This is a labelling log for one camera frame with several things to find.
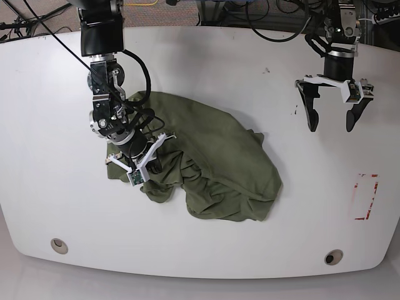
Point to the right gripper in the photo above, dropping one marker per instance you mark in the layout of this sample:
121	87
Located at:
138	152

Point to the black tripod stand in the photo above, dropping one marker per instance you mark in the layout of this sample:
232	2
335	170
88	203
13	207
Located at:
24	27

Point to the white power strip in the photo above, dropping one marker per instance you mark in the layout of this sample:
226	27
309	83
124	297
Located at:
386	15

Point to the table cable grommet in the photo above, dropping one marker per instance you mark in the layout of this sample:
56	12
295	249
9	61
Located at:
59	246
333	257

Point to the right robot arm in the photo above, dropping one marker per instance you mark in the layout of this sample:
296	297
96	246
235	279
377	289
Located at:
129	125

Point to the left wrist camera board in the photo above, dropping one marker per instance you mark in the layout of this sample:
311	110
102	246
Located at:
351	91

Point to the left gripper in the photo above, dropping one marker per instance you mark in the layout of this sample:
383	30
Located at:
338	67

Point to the left table cable grommet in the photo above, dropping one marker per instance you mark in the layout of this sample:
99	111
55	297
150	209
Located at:
59	246

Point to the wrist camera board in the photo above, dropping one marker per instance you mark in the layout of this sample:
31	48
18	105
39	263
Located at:
351	91
138	176

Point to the right table cable grommet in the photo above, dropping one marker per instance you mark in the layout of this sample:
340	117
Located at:
333	257

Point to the olive green T-shirt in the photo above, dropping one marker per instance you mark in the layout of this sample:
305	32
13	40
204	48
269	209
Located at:
221	165

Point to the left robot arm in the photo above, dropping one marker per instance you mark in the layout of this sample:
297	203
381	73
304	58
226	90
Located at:
338	50

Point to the red tape rectangle marking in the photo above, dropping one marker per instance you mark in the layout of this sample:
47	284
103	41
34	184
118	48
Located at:
363	196

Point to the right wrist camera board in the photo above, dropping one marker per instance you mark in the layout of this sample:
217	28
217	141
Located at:
138	176

